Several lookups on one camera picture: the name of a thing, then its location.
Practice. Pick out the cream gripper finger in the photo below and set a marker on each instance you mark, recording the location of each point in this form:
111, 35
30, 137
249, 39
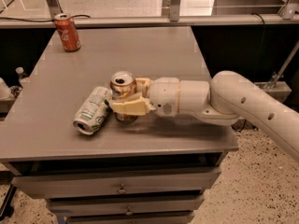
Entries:
142, 87
135, 105

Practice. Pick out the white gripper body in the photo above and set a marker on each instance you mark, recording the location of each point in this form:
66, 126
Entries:
163, 93

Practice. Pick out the orange-gold soda can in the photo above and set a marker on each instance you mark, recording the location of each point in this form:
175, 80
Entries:
123, 85

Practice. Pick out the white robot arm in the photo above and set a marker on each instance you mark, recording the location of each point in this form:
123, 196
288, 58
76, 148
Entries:
222, 100

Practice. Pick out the white green 7up can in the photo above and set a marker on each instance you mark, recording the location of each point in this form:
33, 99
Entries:
93, 112

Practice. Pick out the red Coca-Cola can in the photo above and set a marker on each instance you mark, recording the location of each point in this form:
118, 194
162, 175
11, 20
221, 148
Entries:
67, 31

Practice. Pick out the grey drawer cabinet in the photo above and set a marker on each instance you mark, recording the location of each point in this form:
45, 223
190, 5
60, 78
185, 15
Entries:
111, 169

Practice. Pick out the top grey drawer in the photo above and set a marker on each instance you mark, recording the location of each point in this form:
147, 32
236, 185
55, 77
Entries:
116, 183

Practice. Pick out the grey drawer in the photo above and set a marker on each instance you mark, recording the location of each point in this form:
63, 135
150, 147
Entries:
127, 205
184, 217
116, 183

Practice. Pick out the middle grey drawer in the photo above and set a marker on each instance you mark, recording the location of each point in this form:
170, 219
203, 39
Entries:
127, 205

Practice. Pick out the clear plastic bottle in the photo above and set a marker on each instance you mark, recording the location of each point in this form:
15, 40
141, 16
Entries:
23, 77

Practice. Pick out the bottom grey drawer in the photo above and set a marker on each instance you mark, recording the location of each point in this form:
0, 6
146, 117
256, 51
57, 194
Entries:
184, 217

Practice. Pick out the metal rail frame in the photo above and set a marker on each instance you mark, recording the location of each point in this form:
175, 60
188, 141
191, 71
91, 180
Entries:
123, 13

